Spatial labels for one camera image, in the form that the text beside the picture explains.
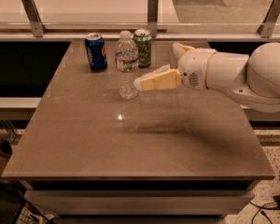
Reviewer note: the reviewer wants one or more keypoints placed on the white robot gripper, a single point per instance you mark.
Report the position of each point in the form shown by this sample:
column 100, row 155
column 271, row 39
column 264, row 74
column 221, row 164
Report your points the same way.
column 194, row 67

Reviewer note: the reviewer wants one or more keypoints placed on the clear plastic water bottle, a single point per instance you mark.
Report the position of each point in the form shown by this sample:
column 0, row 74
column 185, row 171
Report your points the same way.
column 126, row 57

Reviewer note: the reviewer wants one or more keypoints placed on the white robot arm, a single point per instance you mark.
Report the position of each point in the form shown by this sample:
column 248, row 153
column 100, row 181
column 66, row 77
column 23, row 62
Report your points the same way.
column 250, row 80

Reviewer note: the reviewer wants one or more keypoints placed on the green soda can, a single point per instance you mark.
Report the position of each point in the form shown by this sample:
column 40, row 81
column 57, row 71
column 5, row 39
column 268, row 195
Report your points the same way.
column 142, row 38

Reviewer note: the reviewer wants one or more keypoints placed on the blue Pepsi soda can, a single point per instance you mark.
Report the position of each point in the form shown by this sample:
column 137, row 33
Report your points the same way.
column 95, row 48

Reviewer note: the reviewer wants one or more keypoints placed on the white drawer front under table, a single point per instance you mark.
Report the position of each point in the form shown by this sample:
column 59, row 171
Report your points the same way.
column 140, row 202

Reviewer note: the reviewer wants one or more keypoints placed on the brown cylindrical container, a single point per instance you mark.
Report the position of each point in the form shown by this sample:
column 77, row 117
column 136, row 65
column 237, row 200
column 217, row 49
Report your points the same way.
column 0, row 157

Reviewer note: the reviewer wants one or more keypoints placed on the middle metal railing bracket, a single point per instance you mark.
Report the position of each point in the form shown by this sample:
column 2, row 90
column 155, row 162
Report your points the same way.
column 152, row 16

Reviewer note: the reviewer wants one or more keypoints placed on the metal railing bracket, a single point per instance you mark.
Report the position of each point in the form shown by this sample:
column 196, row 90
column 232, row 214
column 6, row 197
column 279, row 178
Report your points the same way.
column 152, row 16
column 266, row 28
column 37, row 27

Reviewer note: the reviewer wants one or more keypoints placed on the right metal railing bracket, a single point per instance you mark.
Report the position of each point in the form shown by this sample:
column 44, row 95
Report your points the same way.
column 266, row 28

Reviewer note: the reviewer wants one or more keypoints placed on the left metal railing bracket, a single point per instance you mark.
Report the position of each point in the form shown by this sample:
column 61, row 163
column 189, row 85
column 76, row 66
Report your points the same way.
column 37, row 27

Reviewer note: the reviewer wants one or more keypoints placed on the black wire basket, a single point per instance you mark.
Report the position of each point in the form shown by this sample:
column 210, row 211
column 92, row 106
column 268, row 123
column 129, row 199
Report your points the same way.
column 12, row 201

